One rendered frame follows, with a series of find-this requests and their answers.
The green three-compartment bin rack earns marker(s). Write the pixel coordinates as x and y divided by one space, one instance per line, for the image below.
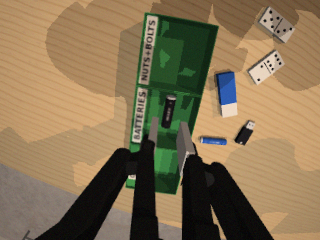
175 56

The black aa battery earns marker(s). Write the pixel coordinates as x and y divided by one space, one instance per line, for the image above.
168 111

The white domino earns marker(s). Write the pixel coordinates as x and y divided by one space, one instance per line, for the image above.
276 24
267 66

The blue and white eraser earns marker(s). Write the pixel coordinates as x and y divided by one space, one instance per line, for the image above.
227 93

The black usb stick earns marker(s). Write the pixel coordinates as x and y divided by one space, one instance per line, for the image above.
245 133

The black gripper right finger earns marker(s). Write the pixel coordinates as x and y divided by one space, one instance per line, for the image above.
236 216

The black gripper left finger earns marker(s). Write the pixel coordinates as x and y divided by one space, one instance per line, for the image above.
85 217

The blue battery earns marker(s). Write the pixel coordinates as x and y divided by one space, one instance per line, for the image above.
215 141

